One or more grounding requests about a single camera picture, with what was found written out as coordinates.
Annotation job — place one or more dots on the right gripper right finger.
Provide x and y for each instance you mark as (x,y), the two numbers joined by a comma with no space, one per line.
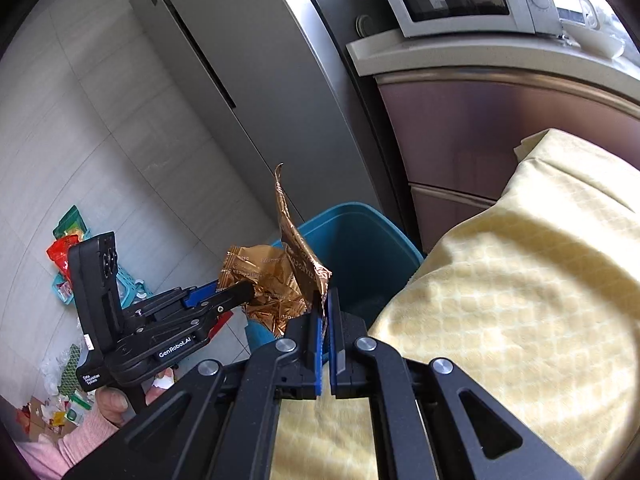
(432,420)

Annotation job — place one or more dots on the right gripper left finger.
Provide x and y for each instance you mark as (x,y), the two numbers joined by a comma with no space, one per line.
(217,422)

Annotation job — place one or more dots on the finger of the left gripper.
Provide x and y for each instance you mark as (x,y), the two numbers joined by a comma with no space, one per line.
(226,299)
(199,294)

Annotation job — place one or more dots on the gold foil snack bag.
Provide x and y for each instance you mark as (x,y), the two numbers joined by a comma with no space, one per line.
(289,280)

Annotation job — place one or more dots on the pink sleeve forearm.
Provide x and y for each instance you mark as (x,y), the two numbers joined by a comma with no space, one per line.
(51,460)

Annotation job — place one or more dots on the teal plastic trash bin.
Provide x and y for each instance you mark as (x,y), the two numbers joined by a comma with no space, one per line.
(370,260)

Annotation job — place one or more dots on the brown kitchen base cabinets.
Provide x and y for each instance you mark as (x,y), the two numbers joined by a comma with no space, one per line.
(457,131)

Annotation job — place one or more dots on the person's left hand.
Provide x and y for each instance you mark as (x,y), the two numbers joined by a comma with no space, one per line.
(114,405)

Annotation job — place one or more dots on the yellow patterned tablecloth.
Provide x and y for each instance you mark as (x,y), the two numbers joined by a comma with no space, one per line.
(537,300)

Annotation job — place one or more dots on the silver double-door refrigerator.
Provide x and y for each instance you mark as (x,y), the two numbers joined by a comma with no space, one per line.
(273,82)

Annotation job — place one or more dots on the white ceramic bowl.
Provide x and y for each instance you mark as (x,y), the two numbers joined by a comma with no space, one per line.
(593,41)

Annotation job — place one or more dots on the glass electric kettle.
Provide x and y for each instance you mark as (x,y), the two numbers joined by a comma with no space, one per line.
(578,11)

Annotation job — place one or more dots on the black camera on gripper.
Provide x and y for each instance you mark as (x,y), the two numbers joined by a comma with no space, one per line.
(95,289)

